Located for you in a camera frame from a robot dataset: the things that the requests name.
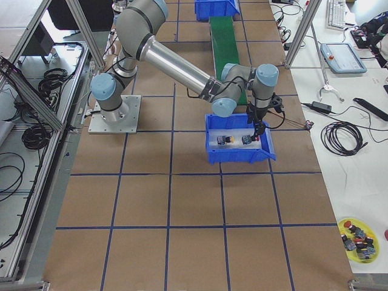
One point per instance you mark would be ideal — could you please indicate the blue right storage bin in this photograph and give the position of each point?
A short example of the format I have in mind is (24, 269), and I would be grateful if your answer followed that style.
(237, 121)

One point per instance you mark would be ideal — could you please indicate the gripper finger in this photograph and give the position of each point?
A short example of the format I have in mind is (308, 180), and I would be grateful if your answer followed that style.
(259, 129)

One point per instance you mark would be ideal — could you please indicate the yellow mushroom push button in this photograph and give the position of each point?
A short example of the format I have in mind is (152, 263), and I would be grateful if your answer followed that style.
(223, 140)

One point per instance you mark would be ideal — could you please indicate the yellow bowl of buttons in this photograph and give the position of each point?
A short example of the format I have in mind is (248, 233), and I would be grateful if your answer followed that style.
(359, 240)

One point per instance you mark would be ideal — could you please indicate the green conveyor belt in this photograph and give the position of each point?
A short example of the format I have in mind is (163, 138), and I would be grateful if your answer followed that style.
(223, 43)

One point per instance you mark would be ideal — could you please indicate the blue left storage bin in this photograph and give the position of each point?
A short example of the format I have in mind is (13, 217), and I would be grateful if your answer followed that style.
(204, 9)

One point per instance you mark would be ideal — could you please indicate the red mushroom push button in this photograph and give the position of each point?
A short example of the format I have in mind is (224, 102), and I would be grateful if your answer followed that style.
(247, 139)

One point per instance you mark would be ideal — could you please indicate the aluminium frame post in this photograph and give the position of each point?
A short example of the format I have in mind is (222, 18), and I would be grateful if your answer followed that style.
(301, 31)

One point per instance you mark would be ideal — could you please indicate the teach pendant tablet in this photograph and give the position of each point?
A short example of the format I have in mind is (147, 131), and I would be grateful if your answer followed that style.
(342, 58)

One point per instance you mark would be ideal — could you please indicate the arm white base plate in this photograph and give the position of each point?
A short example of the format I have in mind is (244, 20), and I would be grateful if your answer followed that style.
(122, 120)

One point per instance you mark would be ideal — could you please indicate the black power adapter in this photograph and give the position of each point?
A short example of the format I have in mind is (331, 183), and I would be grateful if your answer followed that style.
(321, 107)

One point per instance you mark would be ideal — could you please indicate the blue storage bin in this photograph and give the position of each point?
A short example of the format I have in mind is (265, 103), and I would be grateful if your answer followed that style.
(204, 9)
(237, 121)

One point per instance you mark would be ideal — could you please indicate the white foam pad right bin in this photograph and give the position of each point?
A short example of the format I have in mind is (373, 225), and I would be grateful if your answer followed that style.
(237, 134)

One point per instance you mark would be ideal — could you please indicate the white keyboard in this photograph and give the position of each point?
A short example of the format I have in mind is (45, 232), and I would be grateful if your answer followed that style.
(335, 14)

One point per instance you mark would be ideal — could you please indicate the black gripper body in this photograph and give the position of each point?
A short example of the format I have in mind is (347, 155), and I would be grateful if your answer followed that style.
(257, 114)

